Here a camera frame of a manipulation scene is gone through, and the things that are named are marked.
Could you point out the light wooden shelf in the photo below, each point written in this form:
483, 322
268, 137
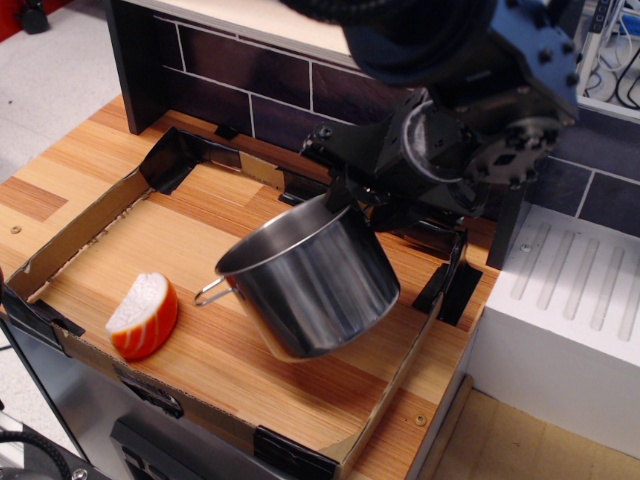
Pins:
265, 21

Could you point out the cardboard fence with black tape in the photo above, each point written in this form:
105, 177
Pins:
82, 221

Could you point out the white power strip with cables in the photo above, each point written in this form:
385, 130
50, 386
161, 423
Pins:
607, 36

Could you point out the stainless steel pot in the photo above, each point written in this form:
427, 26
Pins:
311, 279

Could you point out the salmon sushi toy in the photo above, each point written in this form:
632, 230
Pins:
145, 318

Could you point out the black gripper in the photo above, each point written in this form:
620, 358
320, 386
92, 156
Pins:
406, 166

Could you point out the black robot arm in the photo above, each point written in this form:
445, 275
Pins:
492, 84

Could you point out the dark vertical post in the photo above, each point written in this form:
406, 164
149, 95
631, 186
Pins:
513, 210

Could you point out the white ridged drainboard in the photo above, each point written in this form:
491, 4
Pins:
559, 335

